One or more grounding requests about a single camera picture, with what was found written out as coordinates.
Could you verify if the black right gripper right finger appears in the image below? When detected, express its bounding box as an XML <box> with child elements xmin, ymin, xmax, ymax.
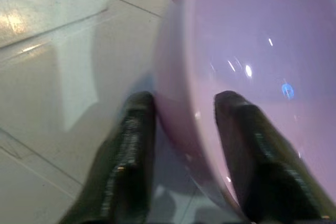
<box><xmin>214</xmin><ymin>90</ymin><xmax>336</xmax><ymax>224</ymax></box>

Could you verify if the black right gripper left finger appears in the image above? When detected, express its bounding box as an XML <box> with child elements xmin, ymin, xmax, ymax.
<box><xmin>59</xmin><ymin>90</ymin><xmax>157</xmax><ymax>224</ymax></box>

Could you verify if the lilac glossy bowl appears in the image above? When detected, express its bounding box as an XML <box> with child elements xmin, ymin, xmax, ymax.
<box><xmin>153</xmin><ymin>0</ymin><xmax>336</xmax><ymax>218</ymax></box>

